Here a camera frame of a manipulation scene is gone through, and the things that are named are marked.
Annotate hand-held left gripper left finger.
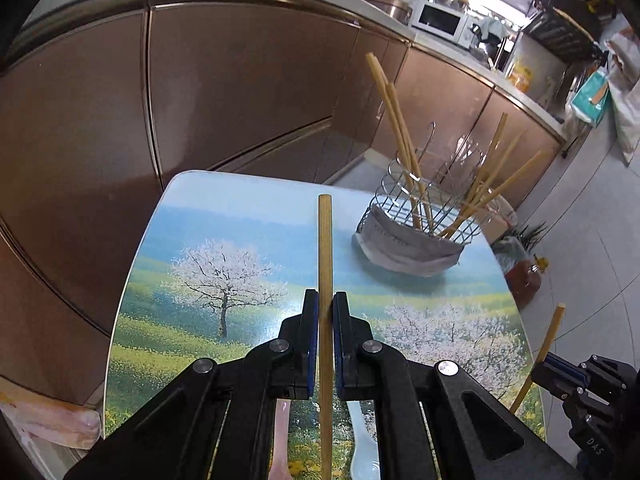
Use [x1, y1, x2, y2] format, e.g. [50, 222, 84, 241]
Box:
[64, 289, 321, 480]

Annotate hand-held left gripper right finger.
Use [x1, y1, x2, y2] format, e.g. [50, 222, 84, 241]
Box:
[332, 290, 584, 480]

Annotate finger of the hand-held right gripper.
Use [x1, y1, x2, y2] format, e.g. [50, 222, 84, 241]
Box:
[531, 362, 584, 402]
[545, 352, 590, 381]

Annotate bamboo chopstick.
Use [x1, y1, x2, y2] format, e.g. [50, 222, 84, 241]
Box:
[386, 82, 435, 229]
[509, 303, 567, 415]
[452, 112, 510, 234]
[437, 150, 551, 239]
[457, 131, 528, 226]
[317, 194, 334, 480]
[365, 52, 424, 229]

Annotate metal wire utensil basket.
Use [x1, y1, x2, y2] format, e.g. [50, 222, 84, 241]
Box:
[356, 121, 501, 261]

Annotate pink plastic spoon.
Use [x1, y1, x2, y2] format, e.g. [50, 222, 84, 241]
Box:
[270, 399, 294, 480]

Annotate white ceramic spoon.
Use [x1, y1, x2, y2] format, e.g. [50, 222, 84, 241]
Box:
[346, 400, 381, 480]

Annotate grey folded cloth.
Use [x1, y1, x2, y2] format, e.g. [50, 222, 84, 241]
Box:
[352, 205, 464, 279]

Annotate clear plastic bag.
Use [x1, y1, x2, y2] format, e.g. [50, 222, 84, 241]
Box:
[492, 235, 526, 271]

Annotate green onions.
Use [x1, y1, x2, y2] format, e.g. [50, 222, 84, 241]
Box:
[510, 220, 551, 256]

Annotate beige trash bin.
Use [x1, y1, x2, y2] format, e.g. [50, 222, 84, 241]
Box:
[482, 195, 519, 244]

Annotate white sack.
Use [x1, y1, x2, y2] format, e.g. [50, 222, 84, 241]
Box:
[602, 30, 640, 166]

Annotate teal shopping bag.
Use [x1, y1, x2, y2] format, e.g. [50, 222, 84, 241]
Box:
[570, 67, 614, 129]

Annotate brown kitchen cabinets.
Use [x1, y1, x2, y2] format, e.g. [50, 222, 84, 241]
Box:
[0, 0, 574, 411]

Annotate pink plastic bag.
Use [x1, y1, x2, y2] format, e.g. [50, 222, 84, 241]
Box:
[0, 390, 101, 451]

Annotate white microwave oven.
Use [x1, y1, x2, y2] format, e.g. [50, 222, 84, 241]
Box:
[410, 0, 474, 44]

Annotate steel cooking pot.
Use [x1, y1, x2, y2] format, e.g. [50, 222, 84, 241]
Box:
[365, 0, 414, 21]

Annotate light blue towel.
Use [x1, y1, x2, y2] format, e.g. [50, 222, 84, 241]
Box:
[470, 15, 506, 44]

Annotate black wire rack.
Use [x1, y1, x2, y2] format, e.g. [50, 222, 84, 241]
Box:
[522, 0, 619, 64]

